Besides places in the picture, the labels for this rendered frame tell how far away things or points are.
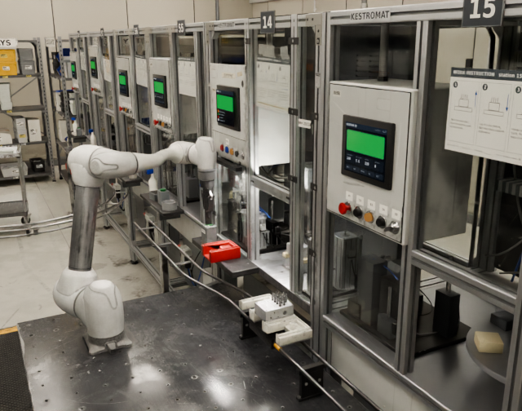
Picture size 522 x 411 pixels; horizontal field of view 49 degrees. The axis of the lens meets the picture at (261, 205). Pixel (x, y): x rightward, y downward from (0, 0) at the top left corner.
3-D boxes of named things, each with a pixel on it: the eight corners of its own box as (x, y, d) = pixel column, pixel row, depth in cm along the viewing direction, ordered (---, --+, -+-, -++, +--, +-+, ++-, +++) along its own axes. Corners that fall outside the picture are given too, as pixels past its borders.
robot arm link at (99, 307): (101, 342, 236) (97, 294, 230) (76, 329, 247) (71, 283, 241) (132, 328, 248) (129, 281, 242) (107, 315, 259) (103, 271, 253)
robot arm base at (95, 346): (91, 360, 233) (90, 349, 232) (81, 337, 252) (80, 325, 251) (135, 350, 241) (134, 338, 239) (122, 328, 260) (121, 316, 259)
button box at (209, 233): (201, 245, 298) (200, 223, 295) (214, 242, 301) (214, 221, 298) (206, 249, 291) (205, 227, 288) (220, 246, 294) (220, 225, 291)
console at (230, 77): (207, 152, 299) (205, 63, 286) (256, 148, 312) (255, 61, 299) (241, 168, 263) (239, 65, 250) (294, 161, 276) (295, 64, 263)
